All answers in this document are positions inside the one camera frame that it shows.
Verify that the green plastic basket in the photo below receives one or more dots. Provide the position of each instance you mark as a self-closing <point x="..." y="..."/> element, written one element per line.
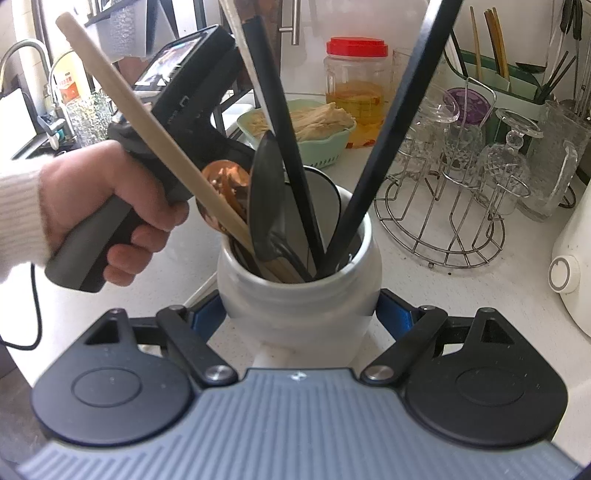
<point x="323" y="150"/>

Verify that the person's left forearm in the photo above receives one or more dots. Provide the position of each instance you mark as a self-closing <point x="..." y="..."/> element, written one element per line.
<point x="18" y="221"/>

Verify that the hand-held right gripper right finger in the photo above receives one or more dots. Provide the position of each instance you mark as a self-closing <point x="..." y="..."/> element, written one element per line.
<point x="397" y="316"/>

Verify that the green utensil caddy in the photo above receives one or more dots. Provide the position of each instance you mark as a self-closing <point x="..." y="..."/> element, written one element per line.
<point x="498" y="99"/>

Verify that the textured glass pitcher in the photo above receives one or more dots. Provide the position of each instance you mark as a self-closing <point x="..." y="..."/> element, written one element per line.
<point x="90" y="120"/>

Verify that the tall chrome faucet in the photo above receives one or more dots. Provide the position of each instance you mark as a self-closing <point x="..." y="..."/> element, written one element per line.
<point x="27" y="44"/>

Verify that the black chopstick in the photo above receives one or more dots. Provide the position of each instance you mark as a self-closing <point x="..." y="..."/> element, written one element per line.
<point x="277" y="138"/>
<point x="397" y="115"/>

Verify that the person's left hand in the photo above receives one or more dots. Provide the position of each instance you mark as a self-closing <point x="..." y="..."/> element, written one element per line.
<point x="83" y="184"/>

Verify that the large clear glass mug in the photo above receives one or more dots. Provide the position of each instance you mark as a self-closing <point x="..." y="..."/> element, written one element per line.
<point x="551" y="161"/>

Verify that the white countertop appliance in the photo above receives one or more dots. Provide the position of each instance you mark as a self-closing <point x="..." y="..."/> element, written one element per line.
<point x="16" y="120"/>

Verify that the white electric pot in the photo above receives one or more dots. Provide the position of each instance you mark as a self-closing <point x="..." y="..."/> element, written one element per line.
<point x="577" y="267"/>

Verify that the purple cup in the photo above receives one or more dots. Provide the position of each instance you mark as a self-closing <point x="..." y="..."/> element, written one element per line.
<point x="471" y="104"/>

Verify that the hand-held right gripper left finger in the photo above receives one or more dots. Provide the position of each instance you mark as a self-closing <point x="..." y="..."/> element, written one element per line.
<point x="207" y="318"/>

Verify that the plastic jar red lid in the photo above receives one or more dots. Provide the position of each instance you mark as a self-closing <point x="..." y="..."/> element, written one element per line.
<point x="355" y="92"/>

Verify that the white chopstick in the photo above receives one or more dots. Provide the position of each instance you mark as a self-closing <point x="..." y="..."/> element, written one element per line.
<point x="231" y="14"/>

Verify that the dried noodle bundle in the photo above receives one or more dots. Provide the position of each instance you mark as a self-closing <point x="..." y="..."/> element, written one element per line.
<point x="323" y="120"/>

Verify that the bunch of assorted chopsticks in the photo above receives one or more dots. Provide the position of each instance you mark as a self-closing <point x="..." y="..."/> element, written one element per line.
<point x="498" y="46"/>

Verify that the row of hanging kitchen tools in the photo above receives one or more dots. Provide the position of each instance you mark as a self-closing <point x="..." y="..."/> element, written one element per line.
<point x="568" y="27"/>

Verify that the wooden chopstick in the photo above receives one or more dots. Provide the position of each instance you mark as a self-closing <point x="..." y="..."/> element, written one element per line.
<point x="138" y="120"/>

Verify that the yellow oil bottle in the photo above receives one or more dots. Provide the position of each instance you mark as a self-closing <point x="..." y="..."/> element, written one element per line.
<point x="74" y="83"/>

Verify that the white ceramic mug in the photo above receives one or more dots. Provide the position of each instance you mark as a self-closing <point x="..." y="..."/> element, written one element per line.
<point x="300" y="304"/>

